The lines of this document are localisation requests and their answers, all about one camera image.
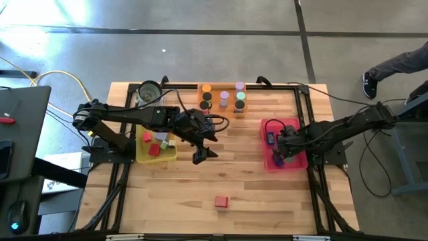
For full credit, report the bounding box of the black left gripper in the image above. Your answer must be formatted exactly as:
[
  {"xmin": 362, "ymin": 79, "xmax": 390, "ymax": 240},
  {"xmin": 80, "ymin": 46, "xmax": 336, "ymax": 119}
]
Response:
[{"xmin": 172, "ymin": 112, "xmax": 219, "ymax": 165}]

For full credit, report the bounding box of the large red wall charger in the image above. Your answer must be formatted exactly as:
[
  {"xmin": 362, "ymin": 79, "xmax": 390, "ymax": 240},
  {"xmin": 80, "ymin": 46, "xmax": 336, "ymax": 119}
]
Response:
[{"xmin": 214, "ymin": 195, "xmax": 230, "ymax": 209}]

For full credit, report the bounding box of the pink plastic bin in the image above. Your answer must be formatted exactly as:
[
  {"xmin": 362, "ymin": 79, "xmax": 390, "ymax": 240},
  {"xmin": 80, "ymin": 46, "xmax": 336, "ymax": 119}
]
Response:
[{"xmin": 260, "ymin": 116, "xmax": 309, "ymax": 173}]

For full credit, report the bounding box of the orange plastic bin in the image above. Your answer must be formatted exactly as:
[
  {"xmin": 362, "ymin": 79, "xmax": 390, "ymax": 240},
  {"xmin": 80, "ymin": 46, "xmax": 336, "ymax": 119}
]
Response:
[{"xmin": 197, "ymin": 82, "xmax": 248, "ymax": 119}]

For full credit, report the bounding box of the yellow plastic bin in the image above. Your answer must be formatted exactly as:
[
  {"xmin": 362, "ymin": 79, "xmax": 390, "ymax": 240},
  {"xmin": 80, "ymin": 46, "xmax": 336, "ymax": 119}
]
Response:
[{"xmin": 135, "ymin": 123, "xmax": 178, "ymax": 164}]

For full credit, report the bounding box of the white cup black rim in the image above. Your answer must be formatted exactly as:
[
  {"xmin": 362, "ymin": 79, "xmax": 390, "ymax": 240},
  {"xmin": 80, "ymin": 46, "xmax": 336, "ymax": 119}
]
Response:
[{"xmin": 137, "ymin": 80, "xmax": 164, "ymax": 104}]

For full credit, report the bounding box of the grey metal stand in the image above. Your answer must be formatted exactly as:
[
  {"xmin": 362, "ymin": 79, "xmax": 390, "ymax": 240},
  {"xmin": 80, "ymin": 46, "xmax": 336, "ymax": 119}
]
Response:
[{"xmin": 389, "ymin": 92, "xmax": 428, "ymax": 197}]

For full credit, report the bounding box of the person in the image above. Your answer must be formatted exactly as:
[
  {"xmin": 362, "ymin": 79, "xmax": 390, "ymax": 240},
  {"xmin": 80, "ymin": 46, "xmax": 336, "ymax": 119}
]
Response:
[{"xmin": 362, "ymin": 42, "xmax": 428, "ymax": 105}]

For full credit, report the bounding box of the white paper sheet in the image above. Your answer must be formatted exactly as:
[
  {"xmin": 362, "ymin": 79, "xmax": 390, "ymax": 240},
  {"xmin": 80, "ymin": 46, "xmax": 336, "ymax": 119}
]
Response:
[{"xmin": 42, "ymin": 152, "xmax": 84, "ymax": 195}]

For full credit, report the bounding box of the black side desk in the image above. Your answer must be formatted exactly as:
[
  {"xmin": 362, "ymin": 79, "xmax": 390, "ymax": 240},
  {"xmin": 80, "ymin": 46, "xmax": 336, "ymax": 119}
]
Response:
[{"xmin": 0, "ymin": 85, "xmax": 88, "ymax": 237}]

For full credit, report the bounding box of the black floor strip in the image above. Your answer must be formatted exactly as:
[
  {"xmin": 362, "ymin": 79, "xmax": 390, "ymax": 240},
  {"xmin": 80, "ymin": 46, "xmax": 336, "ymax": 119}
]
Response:
[{"xmin": 0, "ymin": 69, "xmax": 37, "ymax": 78}]

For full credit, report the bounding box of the black computer mouse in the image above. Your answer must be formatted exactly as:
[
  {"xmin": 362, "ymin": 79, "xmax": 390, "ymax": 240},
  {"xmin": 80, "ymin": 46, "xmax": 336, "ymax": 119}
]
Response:
[{"xmin": 6, "ymin": 199, "xmax": 30, "ymax": 234}]

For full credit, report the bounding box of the black phone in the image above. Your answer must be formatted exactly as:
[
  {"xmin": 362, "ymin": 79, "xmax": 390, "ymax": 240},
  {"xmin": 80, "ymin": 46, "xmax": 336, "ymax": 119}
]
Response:
[{"xmin": 0, "ymin": 139, "xmax": 14, "ymax": 181}]

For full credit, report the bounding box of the black right camera cable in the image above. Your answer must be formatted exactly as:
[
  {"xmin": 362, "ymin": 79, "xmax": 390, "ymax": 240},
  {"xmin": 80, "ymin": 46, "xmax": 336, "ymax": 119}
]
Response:
[{"xmin": 264, "ymin": 118, "xmax": 289, "ymax": 137}]

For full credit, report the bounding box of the black camera cable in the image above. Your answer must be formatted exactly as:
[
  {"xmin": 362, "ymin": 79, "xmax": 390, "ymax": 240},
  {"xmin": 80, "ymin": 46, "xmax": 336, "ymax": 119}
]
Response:
[
  {"xmin": 264, "ymin": 118, "xmax": 289, "ymax": 137},
  {"xmin": 163, "ymin": 88, "xmax": 231, "ymax": 133}
]

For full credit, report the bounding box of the black left camera cable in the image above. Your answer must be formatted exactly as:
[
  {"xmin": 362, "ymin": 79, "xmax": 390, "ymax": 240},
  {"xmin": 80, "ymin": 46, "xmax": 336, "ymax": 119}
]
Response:
[{"xmin": 163, "ymin": 88, "xmax": 231, "ymax": 133}]

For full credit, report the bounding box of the black aluminium rig frame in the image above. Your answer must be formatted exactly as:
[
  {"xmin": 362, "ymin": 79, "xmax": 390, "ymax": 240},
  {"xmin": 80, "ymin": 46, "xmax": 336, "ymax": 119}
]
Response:
[{"xmin": 76, "ymin": 76, "xmax": 359, "ymax": 235}]

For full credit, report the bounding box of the black floor cable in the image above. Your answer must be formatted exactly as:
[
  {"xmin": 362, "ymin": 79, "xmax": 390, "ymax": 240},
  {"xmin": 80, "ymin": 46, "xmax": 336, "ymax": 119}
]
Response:
[{"xmin": 358, "ymin": 129, "xmax": 393, "ymax": 198}]

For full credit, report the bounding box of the white frame bracket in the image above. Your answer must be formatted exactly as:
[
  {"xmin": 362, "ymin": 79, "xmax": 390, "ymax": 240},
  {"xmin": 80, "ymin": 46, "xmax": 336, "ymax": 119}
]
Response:
[
  {"xmin": 105, "ymin": 234, "xmax": 144, "ymax": 241},
  {"xmin": 292, "ymin": 235, "xmax": 331, "ymax": 241}
]

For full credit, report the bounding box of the yellow power cable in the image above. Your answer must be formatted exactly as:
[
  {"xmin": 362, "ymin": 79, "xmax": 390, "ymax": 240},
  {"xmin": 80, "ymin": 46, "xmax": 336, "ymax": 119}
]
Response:
[{"xmin": 0, "ymin": 56, "xmax": 98, "ymax": 138}]

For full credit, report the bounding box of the red-handled screwdriver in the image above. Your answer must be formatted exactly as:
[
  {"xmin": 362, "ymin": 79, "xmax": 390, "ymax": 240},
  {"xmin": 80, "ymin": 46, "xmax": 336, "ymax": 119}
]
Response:
[{"xmin": 0, "ymin": 112, "xmax": 17, "ymax": 125}]

